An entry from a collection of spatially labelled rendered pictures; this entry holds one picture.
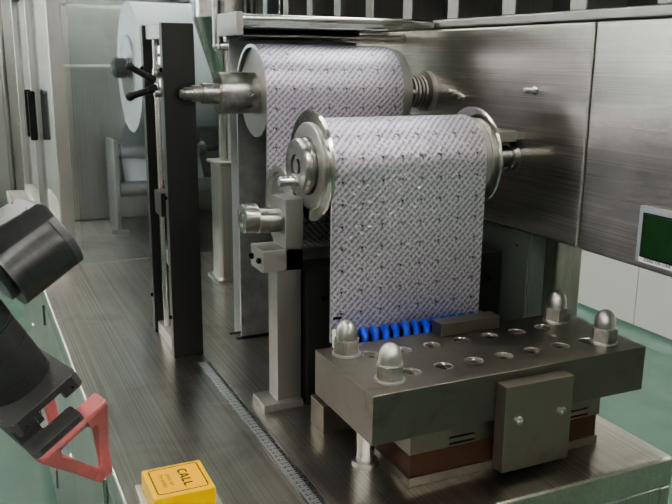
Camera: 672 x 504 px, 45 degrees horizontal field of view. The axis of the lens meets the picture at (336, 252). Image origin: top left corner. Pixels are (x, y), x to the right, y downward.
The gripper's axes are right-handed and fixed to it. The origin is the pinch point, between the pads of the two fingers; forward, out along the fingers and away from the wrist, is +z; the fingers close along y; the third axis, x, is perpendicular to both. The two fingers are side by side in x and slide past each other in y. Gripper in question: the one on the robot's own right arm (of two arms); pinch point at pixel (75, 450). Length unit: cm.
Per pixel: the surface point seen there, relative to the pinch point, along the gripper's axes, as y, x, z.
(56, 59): 115, -62, -3
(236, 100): 39, -54, -1
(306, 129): 17, -49, -1
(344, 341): 3.8, -32.2, 17.8
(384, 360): -5.0, -30.6, 16.1
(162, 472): 11.0, -6.9, 18.0
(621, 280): 131, -274, 245
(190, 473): 8.7, -8.9, 19.2
